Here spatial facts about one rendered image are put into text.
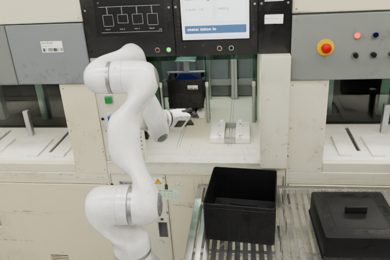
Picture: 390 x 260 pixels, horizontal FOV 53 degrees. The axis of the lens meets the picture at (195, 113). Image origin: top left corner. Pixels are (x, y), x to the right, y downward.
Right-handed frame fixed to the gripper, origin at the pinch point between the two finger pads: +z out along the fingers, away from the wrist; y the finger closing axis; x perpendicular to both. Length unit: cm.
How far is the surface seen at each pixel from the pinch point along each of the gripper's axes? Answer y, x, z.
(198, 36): 32.9, 16.9, -8.0
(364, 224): 24, -76, 20
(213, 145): -17.5, -3.4, 25.5
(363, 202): 24, -69, 31
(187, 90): -17, 39, 34
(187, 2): 42, 26, -15
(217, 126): -16.5, 8.9, 37.2
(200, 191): -25.4, -23.6, 7.6
